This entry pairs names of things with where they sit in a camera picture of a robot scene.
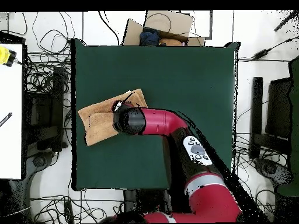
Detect orange terry towel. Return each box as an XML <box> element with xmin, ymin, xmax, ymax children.
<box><xmin>77</xmin><ymin>87</ymin><xmax>149</xmax><ymax>147</ymax></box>

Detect dark green table cloth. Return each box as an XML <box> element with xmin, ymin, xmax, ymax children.
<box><xmin>71</xmin><ymin>38</ymin><xmax>241</xmax><ymax>191</ymax></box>

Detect blue cloth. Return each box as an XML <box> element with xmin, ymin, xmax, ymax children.
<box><xmin>139</xmin><ymin>30</ymin><xmax>161</xmax><ymax>47</ymax></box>

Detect orange cloth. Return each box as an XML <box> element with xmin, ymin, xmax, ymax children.
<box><xmin>158</xmin><ymin>38</ymin><xmax>185</xmax><ymax>47</ymax></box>

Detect black round stand foot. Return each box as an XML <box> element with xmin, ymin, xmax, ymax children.
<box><xmin>27</xmin><ymin>151</ymin><xmax>55</xmax><ymax>178</ymax></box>
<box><xmin>253</xmin><ymin>157</ymin><xmax>293</xmax><ymax>187</ymax></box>

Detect brown cardboard box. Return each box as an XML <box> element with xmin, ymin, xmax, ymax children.
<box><xmin>122</xmin><ymin>10</ymin><xmax>206</xmax><ymax>47</ymax></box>

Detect white board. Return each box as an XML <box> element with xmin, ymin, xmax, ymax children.
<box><xmin>0</xmin><ymin>43</ymin><xmax>23</xmax><ymax>180</ymax></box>

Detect black marker pen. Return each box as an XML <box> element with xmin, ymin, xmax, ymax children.
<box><xmin>0</xmin><ymin>112</ymin><xmax>13</xmax><ymax>128</ymax></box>

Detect black power strip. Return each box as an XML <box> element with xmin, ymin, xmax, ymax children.
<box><xmin>63</xmin><ymin>201</ymin><xmax>75</xmax><ymax>223</ymax></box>

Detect white panel with dark edge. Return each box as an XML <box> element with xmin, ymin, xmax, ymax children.
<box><xmin>179</xmin><ymin>10</ymin><xmax>214</xmax><ymax>40</ymax></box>

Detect yellow and black tool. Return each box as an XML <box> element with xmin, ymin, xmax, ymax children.
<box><xmin>0</xmin><ymin>45</ymin><xmax>18</xmax><ymax>68</ymax></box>

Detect black box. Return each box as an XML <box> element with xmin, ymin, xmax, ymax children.
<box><xmin>0</xmin><ymin>31</ymin><xmax>26</xmax><ymax>45</ymax></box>

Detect green covered side table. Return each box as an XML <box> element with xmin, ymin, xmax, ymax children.
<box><xmin>276</xmin><ymin>55</ymin><xmax>299</xmax><ymax>197</ymax></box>

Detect black rod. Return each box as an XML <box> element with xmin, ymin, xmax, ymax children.
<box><xmin>273</xmin><ymin>10</ymin><xmax>299</xmax><ymax>32</ymax></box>

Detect black furniture frame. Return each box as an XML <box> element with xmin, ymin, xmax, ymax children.
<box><xmin>23</xmin><ymin>66</ymin><xmax>68</xmax><ymax>157</ymax></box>
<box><xmin>249</xmin><ymin>76</ymin><xmax>293</xmax><ymax>159</ymax></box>

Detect long black cable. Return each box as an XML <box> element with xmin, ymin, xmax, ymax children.
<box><xmin>97</xmin><ymin>10</ymin><xmax>120</xmax><ymax>46</ymax></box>

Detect black cable tangle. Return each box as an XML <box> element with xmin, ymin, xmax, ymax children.
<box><xmin>24</xmin><ymin>11</ymin><xmax>75</xmax><ymax>99</ymax></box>
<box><xmin>234</xmin><ymin>132</ymin><xmax>288</xmax><ymax>222</ymax></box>
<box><xmin>30</xmin><ymin>188</ymin><xmax>124</xmax><ymax>223</ymax></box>

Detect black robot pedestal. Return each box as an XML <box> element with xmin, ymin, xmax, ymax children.
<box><xmin>123</xmin><ymin>189</ymin><xmax>173</xmax><ymax>218</ymax></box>

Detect looped black cable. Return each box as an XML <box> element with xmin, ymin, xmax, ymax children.
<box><xmin>142</xmin><ymin>12</ymin><xmax>172</xmax><ymax>33</ymax></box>

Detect black power adapter with cable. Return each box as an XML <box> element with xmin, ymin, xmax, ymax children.
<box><xmin>252</xmin><ymin>34</ymin><xmax>299</xmax><ymax>60</ymax></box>

